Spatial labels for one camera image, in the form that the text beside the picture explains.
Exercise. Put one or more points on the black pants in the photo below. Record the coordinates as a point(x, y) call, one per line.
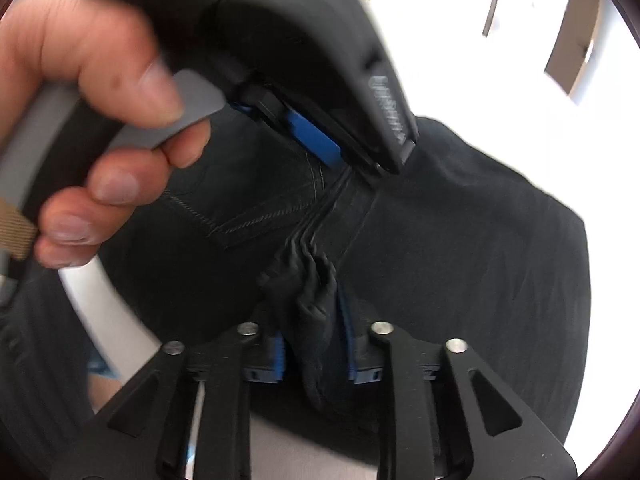
point(450, 260)

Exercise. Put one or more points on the dark ribbed cloth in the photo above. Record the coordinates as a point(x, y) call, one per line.
point(30, 360)

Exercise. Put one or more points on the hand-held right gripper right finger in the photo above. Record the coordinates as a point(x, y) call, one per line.
point(351, 360)

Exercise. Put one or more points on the dark brown door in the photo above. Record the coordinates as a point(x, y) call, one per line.
point(575, 35)

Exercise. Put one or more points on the person's left hand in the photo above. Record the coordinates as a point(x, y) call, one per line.
point(75, 60)

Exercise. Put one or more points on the white bed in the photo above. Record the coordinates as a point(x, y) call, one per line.
point(115, 320)

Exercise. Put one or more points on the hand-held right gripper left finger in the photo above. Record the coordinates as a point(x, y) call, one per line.
point(278, 365)

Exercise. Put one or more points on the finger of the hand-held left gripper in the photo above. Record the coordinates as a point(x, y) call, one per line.
point(315, 140)
point(265, 105)

